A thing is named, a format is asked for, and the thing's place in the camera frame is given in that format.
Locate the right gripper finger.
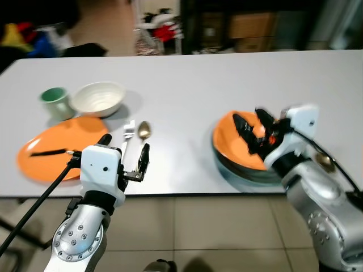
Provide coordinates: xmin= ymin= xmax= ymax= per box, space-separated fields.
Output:
xmin=255 ymin=108 xmax=278 ymax=137
xmin=232 ymin=112 xmax=258 ymax=155

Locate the orange plate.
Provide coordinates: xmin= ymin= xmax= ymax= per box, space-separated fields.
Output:
xmin=213 ymin=110 xmax=284 ymax=171
xmin=16 ymin=116 xmax=109 ymax=184

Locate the silver fork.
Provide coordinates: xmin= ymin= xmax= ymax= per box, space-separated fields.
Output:
xmin=120 ymin=120 xmax=136 ymax=162

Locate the gold spoon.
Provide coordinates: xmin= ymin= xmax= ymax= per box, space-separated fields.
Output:
xmin=137 ymin=121 xmax=153 ymax=149
xmin=315 ymin=152 xmax=336 ymax=173

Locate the dark teal plate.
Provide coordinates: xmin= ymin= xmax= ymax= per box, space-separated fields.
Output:
xmin=212 ymin=141 xmax=284 ymax=186

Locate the white ribbed bowl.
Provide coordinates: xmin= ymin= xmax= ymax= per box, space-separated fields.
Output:
xmin=71 ymin=81 xmax=126 ymax=118

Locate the flat orange plate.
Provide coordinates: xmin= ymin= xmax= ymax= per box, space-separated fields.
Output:
xmin=16 ymin=116 xmax=109 ymax=184

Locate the green cup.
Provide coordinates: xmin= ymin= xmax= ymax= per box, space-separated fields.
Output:
xmin=40 ymin=87 xmax=73 ymax=121

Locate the black bag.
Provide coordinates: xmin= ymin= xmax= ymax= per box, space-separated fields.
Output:
xmin=61 ymin=42 xmax=108 ymax=58

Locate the brown cardboard box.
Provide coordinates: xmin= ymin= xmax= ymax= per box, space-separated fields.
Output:
xmin=229 ymin=12 xmax=278 ymax=39

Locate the dark shelf unit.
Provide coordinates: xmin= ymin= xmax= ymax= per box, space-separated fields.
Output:
xmin=181 ymin=0 xmax=342 ymax=55

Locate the white rack with red item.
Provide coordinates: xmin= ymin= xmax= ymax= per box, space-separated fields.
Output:
xmin=133 ymin=8 xmax=185 ymax=56

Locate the colourful toy heap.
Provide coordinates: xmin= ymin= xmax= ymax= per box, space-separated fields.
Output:
xmin=0 ymin=20 xmax=75 ymax=58

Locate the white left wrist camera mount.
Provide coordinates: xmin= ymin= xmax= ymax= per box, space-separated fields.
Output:
xmin=79 ymin=144 xmax=126 ymax=200

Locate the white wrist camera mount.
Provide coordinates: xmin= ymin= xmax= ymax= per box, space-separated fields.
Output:
xmin=265 ymin=104 xmax=319 ymax=166
xmin=79 ymin=144 xmax=126 ymax=200

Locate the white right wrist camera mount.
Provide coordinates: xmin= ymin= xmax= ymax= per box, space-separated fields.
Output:
xmin=265 ymin=104 xmax=319 ymax=166

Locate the black handled knife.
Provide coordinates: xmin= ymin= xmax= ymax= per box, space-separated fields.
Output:
xmin=29 ymin=148 xmax=81 ymax=157

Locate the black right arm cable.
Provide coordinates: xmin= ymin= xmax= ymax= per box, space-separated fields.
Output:
xmin=292 ymin=129 xmax=363 ymax=198

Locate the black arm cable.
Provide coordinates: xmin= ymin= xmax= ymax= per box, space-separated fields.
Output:
xmin=292 ymin=129 xmax=363 ymax=198
xmin=0 ymin=158 xmax=81 ymax=257

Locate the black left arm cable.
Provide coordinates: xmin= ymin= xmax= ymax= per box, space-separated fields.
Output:
xmin=0 ymin=158 xmax=81 ymax=257

